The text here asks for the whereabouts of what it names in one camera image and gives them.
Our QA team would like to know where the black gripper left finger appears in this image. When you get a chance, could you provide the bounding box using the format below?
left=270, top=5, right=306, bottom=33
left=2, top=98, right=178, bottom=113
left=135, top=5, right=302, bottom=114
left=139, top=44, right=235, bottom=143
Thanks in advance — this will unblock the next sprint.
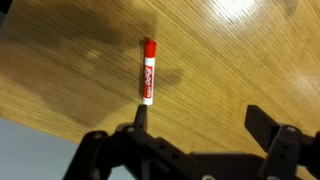
left=62, top=103, right=209, bottom=180

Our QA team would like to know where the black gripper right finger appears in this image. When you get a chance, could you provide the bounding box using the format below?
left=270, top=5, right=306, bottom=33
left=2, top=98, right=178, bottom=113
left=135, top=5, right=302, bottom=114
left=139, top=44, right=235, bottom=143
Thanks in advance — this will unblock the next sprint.
left=244, top=104, right=320, bottom=180

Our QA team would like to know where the red Expo marker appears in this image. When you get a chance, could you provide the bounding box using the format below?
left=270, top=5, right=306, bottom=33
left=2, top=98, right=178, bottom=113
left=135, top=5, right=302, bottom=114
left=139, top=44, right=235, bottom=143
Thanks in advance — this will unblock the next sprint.
left=141, top=37, right=158, bottom=106

